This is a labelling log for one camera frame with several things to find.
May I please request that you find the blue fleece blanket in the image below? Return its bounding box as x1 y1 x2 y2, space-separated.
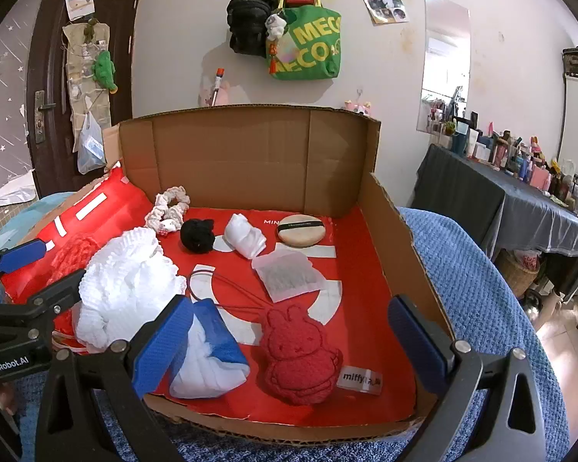
0 192 572 462

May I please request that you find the black backpack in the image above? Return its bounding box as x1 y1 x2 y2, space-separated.
225 0 279 59

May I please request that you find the table with grey cloth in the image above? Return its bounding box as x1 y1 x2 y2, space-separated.
408 142 578 300

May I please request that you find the brown cardboard box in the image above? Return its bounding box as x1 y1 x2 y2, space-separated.
0 104 457 442

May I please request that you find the wall photo collage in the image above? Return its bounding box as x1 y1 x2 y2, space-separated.
355 0 411 26

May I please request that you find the blue and white cloth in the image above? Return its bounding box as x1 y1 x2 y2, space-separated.
169 297 250 400

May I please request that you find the red knit rabbit pouch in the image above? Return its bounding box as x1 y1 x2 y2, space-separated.
187 271 385 407

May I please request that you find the black knit scrunchie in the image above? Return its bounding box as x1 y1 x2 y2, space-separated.
180 218 217 255

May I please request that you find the metal door handle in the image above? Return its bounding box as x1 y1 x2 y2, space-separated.
33 89 59 145

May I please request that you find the wall mirror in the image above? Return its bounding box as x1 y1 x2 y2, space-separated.
415 0 472 136

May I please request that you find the pink wall toy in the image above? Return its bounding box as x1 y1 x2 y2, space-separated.
341 99 373 117

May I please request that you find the white plush keychain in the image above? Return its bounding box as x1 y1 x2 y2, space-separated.
264 11 291 76

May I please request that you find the clear hanging plastic bag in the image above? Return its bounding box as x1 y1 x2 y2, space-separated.
76 110 109 176

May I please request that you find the red foam net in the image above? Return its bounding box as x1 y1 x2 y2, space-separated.
45 231 103 286

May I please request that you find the wicker basket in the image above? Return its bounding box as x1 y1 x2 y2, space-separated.
495 247 543 300

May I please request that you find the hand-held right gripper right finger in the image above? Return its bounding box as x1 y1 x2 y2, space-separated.
388 293 546 462

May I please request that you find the white mesh bath pouf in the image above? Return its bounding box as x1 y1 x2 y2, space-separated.
74 228 190 355

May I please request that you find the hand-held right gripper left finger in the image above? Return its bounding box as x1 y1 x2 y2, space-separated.
35 295 196 462

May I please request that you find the translucent white packet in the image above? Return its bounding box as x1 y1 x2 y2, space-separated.
251 249 327 305

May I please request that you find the white tissue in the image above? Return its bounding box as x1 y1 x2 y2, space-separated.
223 213 270 259

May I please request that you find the green tote bag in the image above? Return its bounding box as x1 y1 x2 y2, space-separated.
268 4 344 82

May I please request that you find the white stick with red cap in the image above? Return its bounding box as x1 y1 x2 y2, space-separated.
210 66 225 107

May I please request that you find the dark brown door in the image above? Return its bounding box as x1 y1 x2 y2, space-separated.
30 0 146 199

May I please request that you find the beige powder puff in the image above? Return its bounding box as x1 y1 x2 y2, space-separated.
274 211 328 250

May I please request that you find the green plush toy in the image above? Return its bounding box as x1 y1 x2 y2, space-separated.
91 49 121 94

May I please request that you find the cluttered side table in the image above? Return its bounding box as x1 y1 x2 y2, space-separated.
425 110 578 218

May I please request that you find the hanging door organizer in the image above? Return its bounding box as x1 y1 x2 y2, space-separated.
62 18 113 129

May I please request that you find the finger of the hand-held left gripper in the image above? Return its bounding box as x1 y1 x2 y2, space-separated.
0 239 47 281
0 268 88 348

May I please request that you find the cream crochet scrunchie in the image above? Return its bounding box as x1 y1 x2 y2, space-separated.
143 183 193 238

